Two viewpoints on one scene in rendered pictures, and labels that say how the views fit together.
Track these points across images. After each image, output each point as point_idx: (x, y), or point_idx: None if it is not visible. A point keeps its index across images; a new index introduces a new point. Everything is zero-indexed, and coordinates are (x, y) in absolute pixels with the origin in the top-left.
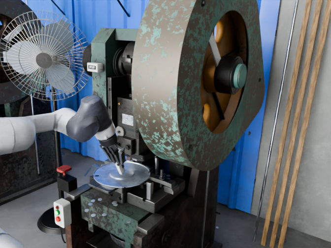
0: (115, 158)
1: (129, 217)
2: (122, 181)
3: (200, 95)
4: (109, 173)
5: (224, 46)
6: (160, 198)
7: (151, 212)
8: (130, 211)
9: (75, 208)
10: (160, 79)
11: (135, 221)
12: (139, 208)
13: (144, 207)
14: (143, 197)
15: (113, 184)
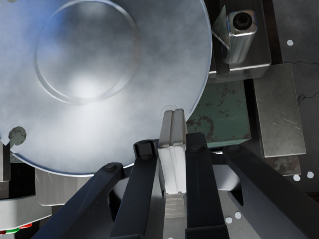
0: (161, 201)
1: (215, 142)
2: (134, 94)
3: None
4: (41, 87)
5: None
6: (264, 28)
7: (253, 78)
8: (197, 120)
9: (28, 176)
10: None
11: (241, 139)
12: (204, 87)
13: (223, 80)
14: (211, 64)
15: (124, 139)
